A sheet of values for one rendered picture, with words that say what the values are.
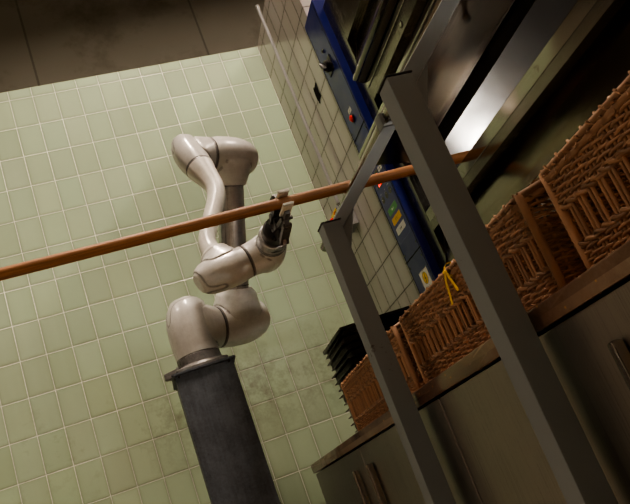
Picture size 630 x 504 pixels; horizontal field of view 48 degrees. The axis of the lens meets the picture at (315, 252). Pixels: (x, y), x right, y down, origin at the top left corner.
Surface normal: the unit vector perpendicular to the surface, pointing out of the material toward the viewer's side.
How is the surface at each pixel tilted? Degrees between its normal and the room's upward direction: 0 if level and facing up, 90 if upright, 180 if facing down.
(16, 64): 90
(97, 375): 90
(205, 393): 90
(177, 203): 90
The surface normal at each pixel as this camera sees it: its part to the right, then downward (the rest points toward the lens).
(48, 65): 0.15, -0.38
